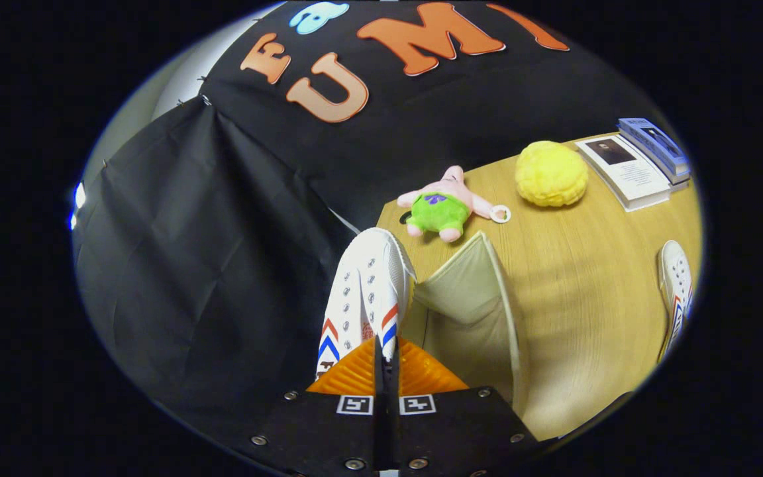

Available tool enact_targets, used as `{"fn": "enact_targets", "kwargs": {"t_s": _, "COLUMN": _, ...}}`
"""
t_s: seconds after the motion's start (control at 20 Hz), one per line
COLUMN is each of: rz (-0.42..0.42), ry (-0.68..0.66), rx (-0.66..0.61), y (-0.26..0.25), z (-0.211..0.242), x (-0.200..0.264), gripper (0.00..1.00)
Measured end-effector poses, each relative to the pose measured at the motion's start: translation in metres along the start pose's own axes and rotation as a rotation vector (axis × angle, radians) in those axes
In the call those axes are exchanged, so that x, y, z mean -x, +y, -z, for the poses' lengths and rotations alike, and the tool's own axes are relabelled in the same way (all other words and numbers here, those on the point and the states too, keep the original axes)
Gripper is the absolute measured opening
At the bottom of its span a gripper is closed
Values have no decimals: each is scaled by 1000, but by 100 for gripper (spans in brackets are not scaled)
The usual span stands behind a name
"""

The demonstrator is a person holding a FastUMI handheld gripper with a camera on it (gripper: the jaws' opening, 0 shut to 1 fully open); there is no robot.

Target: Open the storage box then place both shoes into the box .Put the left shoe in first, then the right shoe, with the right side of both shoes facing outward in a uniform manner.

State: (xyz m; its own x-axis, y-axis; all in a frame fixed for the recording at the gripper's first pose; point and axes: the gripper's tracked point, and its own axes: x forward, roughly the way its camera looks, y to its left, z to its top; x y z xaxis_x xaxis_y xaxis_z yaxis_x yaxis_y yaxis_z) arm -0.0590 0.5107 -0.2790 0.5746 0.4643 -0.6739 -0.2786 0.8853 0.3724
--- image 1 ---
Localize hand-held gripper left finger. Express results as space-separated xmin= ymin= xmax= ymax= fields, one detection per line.
xmin=248 ymin=337 xmax=386 ymax=475

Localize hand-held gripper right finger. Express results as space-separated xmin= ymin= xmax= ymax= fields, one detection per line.
xmin=387 ymin=337 xmax=542 ymax=475

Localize beige cardboard storage box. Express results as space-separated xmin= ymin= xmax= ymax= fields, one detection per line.
xmin=400 ymin=231 xmax=525 ymax=418

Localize white striped sneaker shoe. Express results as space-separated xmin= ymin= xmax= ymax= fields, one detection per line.
xmin=315 ymin=227 xmax=417 ymax=382
xmin=656 ymin=240 xmax=695 ymax=363

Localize black backdrop cloth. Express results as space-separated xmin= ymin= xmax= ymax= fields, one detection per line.
xmin=72 ymin=0 xmax=674 ymax=425

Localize pink starfish plush toy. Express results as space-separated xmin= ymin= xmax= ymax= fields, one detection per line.
xmin=397 ymin=166 xmax=512 ymax=243

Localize yellow round plush toy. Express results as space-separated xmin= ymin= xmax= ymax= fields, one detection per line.
xmin=515 ymin=140 xmax=589 ymax=208

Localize white portrait cover book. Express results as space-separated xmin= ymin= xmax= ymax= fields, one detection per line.
xmin=575 ymin=134 xmax=675 ymax=213

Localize ceiling light panel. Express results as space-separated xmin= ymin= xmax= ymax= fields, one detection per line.
xmin=69 ymin=181 xmax=88 ymax=231

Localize blue cover book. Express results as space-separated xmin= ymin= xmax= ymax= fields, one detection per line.
xmin=617 ymin=117 xmax=692 ymax=181

